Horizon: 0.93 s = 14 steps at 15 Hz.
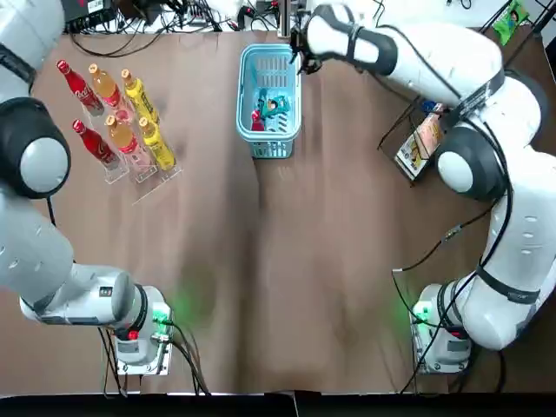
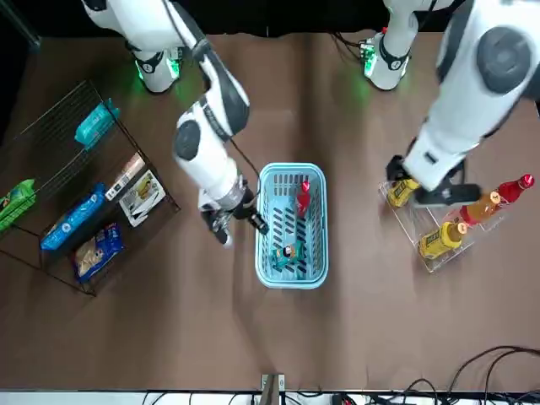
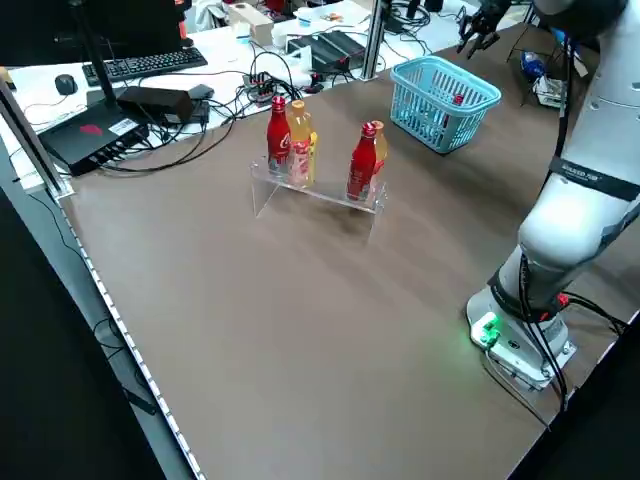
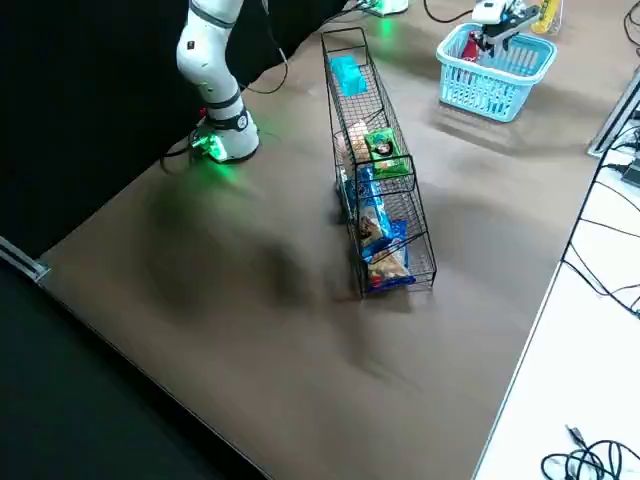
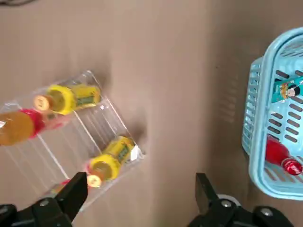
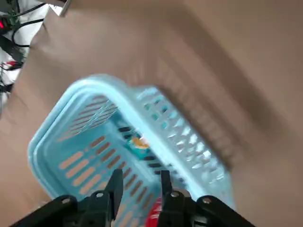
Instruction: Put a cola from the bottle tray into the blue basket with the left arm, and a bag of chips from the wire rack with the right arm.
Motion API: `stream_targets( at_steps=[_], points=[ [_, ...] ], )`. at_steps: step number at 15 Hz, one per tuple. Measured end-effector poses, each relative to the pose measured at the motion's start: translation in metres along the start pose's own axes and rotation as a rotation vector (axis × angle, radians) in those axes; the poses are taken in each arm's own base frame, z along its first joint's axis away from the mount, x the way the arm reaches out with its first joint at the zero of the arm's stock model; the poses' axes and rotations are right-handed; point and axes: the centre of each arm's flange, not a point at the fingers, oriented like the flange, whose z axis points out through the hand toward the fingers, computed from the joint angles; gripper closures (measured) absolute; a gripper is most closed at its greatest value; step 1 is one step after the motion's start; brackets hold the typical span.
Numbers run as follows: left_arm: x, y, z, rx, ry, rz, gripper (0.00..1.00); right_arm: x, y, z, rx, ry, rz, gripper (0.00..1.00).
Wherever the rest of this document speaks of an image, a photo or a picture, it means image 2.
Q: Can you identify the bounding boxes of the black wire rack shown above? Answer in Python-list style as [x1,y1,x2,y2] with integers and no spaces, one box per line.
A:
[0,79,182,298]

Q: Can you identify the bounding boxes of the teal chips bag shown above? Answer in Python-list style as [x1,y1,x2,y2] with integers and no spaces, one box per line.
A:
[73,98,122,152]
[272,242,307,271]

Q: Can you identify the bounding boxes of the white pack yellow picture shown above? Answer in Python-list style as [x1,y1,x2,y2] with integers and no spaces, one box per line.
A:
[118,169,167,228]

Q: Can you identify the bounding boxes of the blue and cream chips bag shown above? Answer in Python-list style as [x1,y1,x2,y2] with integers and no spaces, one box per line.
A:
[72,222,125,284]

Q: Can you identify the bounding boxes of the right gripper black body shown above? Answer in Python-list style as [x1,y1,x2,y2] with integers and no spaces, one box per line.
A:
[234,189,258,220]

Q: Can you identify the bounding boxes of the red cola bottle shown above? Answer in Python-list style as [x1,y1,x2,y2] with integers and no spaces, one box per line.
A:
[294,179,313,219]
[497,173,536,203]

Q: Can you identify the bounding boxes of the black desk cable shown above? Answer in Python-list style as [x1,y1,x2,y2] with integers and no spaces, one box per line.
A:
[365,345,540,405]

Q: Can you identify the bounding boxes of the green snack bag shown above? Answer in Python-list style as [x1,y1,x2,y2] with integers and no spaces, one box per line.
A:
[0,179,37,233]

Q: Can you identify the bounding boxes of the clear acrylic bottle tray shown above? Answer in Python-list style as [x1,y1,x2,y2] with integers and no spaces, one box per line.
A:
[377,181,511,274]

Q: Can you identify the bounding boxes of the light blue plastic basket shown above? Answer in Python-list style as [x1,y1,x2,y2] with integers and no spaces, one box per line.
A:
[254,162,329,291]

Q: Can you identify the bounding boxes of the blue cookie bag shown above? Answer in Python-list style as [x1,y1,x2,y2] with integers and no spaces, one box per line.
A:
[40,181,107,251]

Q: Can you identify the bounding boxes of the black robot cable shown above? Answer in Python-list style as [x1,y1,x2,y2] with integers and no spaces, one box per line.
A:
[162,0,263,199]
[332,29,368,60]

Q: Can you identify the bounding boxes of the aluminium profile post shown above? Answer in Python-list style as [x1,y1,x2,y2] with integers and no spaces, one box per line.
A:
[259,373,287,405]

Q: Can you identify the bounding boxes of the orange tea bottle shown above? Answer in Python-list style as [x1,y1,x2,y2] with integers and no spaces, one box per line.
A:
[443,190,503,229]

